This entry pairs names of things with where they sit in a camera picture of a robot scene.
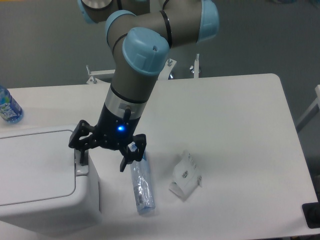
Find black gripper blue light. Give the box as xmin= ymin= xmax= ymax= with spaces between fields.
xmin=68 ymin=105 xmax=147 ymax=172

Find white push-button trash can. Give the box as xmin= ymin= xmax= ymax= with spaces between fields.
xmin=0 ymin=125 xmax=103 ymax=236

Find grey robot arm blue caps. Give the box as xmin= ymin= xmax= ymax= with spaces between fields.
xmin=68 ymin=0 xmax=220 ymax=171

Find crushed clear plastic bottle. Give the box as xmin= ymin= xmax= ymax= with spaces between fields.
xmin=130 ymin=150 xmax=156 ymax=215

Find crumpled white paper wrapper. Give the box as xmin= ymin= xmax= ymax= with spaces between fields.
xmin=168 ymin=150 xmax=203 ymax=201

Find blue labelled water bottle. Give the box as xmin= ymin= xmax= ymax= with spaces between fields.
xmin=0 ymin=85 xmax=24 ymax=124

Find black clamp at table edge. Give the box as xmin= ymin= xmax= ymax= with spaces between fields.
xmin=302 ymin=202 xmax=320 ymax=229

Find white frame leg right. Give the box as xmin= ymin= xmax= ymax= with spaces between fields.
xmin=295 ymin=84 xmax=320 ymax=133

